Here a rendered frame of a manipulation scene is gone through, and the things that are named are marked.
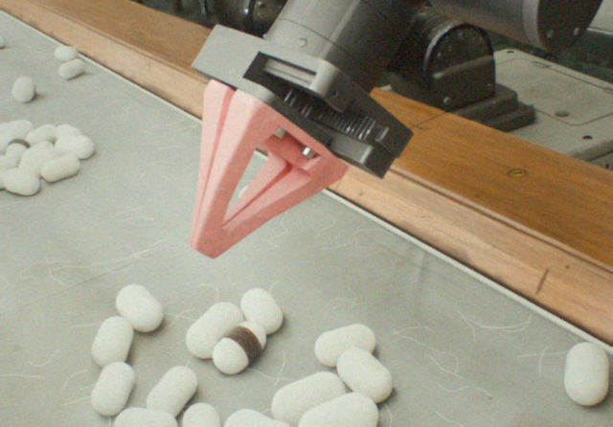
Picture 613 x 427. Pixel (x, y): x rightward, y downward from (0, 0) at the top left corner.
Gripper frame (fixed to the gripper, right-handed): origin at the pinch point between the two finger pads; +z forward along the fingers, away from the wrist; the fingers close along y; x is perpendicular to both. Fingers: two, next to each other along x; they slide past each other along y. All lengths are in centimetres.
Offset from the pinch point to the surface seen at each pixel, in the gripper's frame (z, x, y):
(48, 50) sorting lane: -4, 14, -70
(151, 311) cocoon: 5.8, 3.4, -5.6
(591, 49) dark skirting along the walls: -101, 190, -132
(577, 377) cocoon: -3.5, 11.3, 13.5
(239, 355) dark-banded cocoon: 4.5, 4.8, 1.0
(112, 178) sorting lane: 2.4, 8.6, -27.3
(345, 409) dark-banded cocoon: 3.1, 5.1, 8.4
